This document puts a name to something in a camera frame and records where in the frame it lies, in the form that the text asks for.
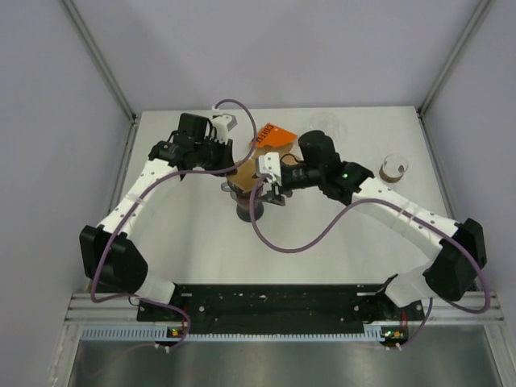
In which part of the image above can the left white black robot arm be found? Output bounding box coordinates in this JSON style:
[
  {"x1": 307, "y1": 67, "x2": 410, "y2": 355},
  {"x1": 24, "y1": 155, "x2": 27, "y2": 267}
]
[{"x1": 79, "y1": 113, "x2": 237, "y2": 320}]

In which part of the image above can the purple cable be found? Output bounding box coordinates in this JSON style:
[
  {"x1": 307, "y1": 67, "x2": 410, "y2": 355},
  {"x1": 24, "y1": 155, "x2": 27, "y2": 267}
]
[
  {"x1": 249, "y1": 173, "x2": 492, "y2": 351},
  {"x1": 89, "y1": 98, "x2": 258, "y2": 356}
]

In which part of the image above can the grey slotted cable duct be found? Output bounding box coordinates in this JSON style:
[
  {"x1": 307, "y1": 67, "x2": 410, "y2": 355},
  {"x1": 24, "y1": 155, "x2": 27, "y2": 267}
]
[{"x1": 81, "y1": 326, "x2": 170, "y2": 341}]

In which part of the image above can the aluminium frame rail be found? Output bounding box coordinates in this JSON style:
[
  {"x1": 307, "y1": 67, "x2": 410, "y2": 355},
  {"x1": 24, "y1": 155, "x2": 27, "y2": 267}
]
[{"x1": 64, "y1": 290, "x2": 507, "y2": 323}]

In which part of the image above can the clear glass with brown band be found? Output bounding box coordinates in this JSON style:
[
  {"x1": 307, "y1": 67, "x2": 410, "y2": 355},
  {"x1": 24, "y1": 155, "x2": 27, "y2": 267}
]
[{"x1": 379, "y1": 153, "x2": 409, "y2": 184}]

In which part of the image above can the clear plastic coffee dripper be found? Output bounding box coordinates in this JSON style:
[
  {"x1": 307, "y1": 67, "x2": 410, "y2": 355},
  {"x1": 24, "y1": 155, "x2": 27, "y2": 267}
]
[{"x1": 220, "y1": 181, "x2": 243, "y2": 198}]

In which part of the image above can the orange coffee filter package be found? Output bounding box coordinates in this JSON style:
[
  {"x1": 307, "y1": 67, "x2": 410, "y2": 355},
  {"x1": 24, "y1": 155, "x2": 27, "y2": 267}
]
[{"x1": 249, "y1": 123, "x2": 298, "y2": 148}]

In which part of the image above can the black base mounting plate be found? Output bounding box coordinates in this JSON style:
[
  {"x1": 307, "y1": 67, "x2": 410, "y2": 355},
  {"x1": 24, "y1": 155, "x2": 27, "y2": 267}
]
[{"x1": 136, "y1": 281, "x2": 428, "y2": 336}]

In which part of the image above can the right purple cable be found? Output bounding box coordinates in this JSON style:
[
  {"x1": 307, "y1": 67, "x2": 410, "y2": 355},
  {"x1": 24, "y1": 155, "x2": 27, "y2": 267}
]
[{"x1": 249, "y1": 173, "x2": 492, "y2": 351}]

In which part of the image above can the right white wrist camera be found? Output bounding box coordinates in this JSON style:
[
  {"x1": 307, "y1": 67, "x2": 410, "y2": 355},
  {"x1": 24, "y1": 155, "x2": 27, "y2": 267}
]
[{"x1": 256, "y1": 152, "x2": 281, "y2": 185}]

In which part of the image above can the clear glass cup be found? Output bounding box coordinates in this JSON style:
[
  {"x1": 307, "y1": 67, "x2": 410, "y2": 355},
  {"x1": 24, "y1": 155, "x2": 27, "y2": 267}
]
[{"x1": 309, "y1": 111, "x2": 346, "y2": 141}]

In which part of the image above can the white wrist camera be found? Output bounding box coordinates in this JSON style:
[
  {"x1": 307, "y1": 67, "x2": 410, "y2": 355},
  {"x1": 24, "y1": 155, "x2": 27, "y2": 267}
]
[
  {"x1": 256, "y1": 152, "x2": 281, "y2": 185},
  {"x1": 210, "y1": 106, "x2": 237, "y2": 144}
]

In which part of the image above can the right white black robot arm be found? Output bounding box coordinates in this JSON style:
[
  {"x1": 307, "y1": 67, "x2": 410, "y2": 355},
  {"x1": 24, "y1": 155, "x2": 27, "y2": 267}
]
[{"x1": 256, "y1": 131, "x2": 487, "y2": 319}]

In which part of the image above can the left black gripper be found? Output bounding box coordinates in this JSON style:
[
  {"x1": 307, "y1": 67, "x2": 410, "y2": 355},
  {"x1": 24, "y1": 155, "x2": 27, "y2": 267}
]
[{"x1": 193, "y1": 135, "x2": 236, "y2": 177}]

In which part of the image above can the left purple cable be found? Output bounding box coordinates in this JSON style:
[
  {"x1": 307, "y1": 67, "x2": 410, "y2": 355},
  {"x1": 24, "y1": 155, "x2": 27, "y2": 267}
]
[{"x1": 89, "y1": 98, "x2": 258, "y2": 356}]

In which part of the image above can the brown paper coffee filter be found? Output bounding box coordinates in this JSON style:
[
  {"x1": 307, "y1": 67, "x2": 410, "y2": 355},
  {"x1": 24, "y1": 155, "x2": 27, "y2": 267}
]
[{"x1": 227, "y1": 159, "x2": 258, "y2": 193}]

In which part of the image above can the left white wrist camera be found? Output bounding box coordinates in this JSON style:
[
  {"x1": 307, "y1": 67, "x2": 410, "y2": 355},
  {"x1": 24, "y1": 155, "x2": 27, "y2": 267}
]
[{"x1": 210, "y1": 106, "x2": 237, "y2": 144}]

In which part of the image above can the brown paper filter stack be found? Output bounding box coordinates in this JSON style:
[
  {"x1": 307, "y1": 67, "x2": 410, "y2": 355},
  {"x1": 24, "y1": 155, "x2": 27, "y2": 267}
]
[{"x1": 277, "y1": 144, "x2": 302, "y2": 165}]

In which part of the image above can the glass carafe with red rim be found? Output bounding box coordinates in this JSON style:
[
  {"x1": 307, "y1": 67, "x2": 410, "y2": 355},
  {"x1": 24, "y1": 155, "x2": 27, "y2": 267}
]
[{"x1": 234, "y1": 193, "x2": 264, "y2": 223}]

